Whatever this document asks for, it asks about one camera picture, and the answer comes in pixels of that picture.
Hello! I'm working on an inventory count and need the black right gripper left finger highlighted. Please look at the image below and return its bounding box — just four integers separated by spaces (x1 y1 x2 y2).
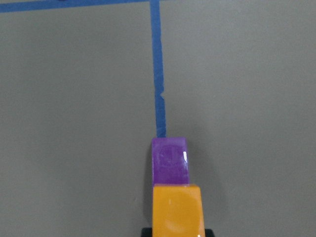
141 228 153 237

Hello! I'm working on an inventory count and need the orange trapezoid block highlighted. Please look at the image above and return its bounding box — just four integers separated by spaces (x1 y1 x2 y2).
152 185 206 237

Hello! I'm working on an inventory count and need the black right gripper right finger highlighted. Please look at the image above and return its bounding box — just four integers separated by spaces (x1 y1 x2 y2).
205 229 215 237

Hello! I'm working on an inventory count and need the purple trapezoid block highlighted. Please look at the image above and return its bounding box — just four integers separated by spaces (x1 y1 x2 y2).
152 137 190 185

